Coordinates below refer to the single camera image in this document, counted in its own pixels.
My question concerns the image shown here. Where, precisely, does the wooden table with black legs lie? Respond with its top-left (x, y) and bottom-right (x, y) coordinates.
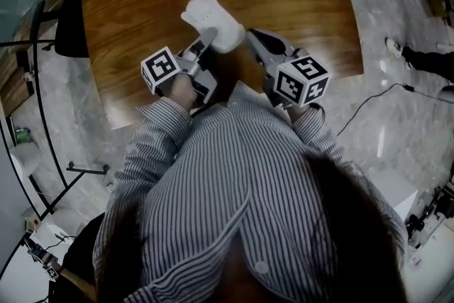
top-left (80, 0), bottom-right (365, 131)

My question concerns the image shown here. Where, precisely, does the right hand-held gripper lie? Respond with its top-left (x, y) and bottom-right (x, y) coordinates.
top-left (246, 28), bottom-right (331, 109)

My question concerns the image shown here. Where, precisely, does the black floor cable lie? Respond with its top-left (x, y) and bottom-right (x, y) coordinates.
top-left (336, 82), bottom-right (454, 138)

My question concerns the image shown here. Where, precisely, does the person's right forearm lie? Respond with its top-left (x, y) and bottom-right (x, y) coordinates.
top-left (287, 103), bottom-right (355, 171)

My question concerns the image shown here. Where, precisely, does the person's striped shirt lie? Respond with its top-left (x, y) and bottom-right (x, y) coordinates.
top-left (92, 80), bottom-right (409, 303)

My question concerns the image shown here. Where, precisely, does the black chair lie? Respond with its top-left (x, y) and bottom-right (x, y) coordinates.
top-left (54, 0), bottom-right (90, 58)

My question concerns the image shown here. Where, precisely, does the person's left forearm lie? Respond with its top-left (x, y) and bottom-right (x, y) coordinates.
top-left (123, 75), bottom-right (199, 185)

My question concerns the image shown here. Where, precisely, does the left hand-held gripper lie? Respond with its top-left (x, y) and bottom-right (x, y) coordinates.
top-left (140, 26), bottom-right (218, 106)

